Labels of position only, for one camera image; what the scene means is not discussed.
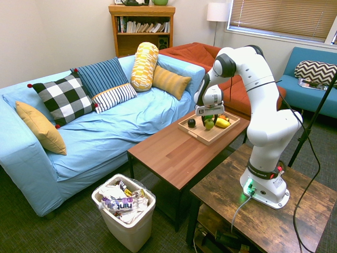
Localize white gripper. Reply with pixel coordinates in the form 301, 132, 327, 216
194, 102, 225, 127

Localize teal sofa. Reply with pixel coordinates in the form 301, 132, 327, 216
276, 46, 337, 119

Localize black device under table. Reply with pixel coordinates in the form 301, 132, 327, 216
214, 230, 243, 250

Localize black white chevron pillow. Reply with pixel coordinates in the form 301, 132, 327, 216
294, 60, 337, 87

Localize black cable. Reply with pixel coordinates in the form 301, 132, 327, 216
277, 93, 322, 253

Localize black camera stand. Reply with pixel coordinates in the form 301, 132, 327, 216
288, 76, 337, 168

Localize crumpled hint wrapper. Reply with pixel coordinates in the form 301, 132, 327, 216
101, 196, 148, 216

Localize wooden window blinds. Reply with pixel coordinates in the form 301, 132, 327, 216
227, 0, 337, 44

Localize light blue sofa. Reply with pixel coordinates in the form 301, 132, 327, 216
0, 54, 206, 217

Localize grey cable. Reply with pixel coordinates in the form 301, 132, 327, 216
231, 194, 253, 234

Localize blue striped pillow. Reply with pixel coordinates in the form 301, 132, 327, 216
70, 56, 130, 99

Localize red emergency stop button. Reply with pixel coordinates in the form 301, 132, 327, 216
276, 160, 288, 176

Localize beige trash bin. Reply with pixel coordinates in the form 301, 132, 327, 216
91, 173, 156, 253

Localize magazine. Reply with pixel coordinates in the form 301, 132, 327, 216
298, 78, 330, 92

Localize black object on bookshelf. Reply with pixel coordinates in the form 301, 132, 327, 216
122, 0, 150, 7

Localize white shade floor lamp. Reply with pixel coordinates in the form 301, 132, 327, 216
206, 2, 231, 47

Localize yellow patterned bolster pillow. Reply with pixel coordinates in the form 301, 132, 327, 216
130, 42, 160, 92

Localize orange sofa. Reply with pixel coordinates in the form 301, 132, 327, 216
158, 42, 287, 121

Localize black white checkered pillow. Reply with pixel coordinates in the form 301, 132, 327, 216
27, 69, 98, 130

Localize plain mustard pillow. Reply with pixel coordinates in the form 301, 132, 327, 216
15, 101, 67, 156

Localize white navy striped pillow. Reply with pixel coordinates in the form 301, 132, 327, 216
91, 83, 138, 114

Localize rustic brown robot table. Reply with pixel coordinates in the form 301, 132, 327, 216
185, 143, 337, 253

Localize wooden bookshelf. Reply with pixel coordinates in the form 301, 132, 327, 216
108, 4, 176, 58

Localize mustard striped lumbar pillow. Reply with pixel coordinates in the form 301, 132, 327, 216
152, 65, 192, 101

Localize row of books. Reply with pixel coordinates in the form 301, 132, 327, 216
116, 16, 171, 34

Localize reddish wooden coffee table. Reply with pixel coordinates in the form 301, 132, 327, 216
127, 109, 252, 232

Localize wooden serving tray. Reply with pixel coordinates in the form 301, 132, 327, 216
177, 109, 241, 147

